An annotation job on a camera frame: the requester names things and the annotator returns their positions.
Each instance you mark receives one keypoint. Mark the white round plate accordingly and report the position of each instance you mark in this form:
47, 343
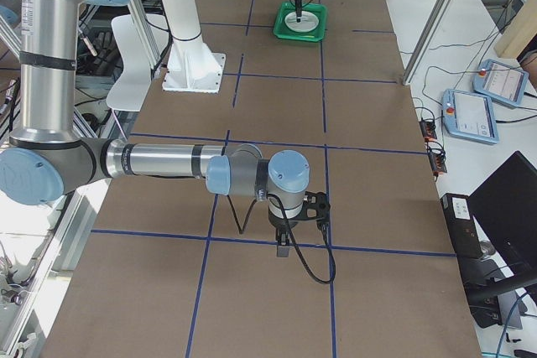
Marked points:
309, 22

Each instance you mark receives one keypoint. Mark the green plastic tray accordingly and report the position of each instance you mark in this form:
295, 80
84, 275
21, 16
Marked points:
282, 32

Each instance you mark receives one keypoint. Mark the near orange circuit board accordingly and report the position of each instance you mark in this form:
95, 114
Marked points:
437, 158

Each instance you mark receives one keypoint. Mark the orange circuit board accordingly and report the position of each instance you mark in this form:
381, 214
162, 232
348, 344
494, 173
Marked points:
427, 128
437, 158

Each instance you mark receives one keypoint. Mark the far orange circuit board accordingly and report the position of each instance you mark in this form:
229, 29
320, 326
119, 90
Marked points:
427, 128

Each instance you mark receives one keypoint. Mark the black box device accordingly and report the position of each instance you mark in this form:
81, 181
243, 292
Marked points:
461, 226

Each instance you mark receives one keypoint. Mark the white chair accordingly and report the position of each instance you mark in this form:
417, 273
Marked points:
130, 89

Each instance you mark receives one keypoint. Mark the near blue teach pendant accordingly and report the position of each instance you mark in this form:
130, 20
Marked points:
470, 116

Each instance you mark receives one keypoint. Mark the blue teach pendant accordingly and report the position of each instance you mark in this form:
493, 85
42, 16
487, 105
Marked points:
503, 83
470, 116

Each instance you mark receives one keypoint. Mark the far blue teach pendant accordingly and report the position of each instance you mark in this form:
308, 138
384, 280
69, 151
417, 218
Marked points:
503, 83

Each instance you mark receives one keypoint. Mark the wooden board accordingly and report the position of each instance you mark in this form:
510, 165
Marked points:
519, 33

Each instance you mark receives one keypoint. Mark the black laptop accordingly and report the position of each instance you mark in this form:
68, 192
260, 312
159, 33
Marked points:
504, 206

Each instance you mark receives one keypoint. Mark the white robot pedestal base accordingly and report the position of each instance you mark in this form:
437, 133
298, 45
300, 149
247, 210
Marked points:
191, 66

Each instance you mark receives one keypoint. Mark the aluminium frame post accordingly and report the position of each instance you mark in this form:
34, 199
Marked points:
432, 25

